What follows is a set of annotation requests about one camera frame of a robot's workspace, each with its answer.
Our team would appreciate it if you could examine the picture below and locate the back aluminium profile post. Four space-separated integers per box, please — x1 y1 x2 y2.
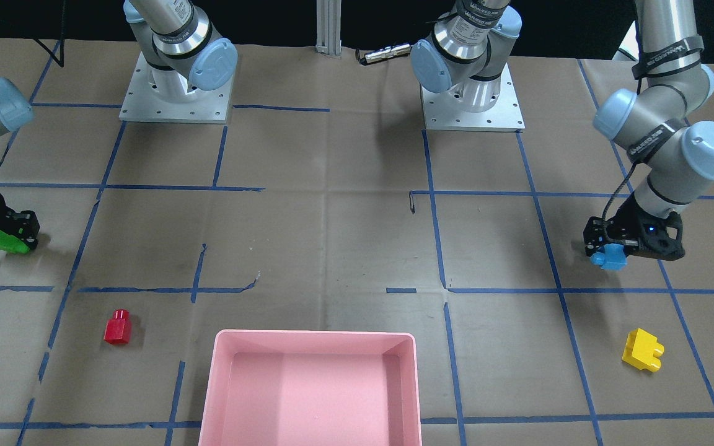
315 0 342 59

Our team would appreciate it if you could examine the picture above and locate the pink plastic box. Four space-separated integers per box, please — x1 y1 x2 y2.
199 330 422 445

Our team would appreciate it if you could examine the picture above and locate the green toy block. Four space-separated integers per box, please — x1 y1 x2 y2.
0 230 32 255

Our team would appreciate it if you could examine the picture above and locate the yellow toy block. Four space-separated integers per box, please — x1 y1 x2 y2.
622 328 665 373

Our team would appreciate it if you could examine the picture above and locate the red toy block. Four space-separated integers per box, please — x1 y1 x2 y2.
103 308 131 345

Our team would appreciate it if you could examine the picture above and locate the blue toy block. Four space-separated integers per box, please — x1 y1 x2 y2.
589 243 627 271

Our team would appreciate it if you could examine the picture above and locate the metal cylinder on table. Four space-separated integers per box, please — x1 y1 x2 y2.
355 43 412 67

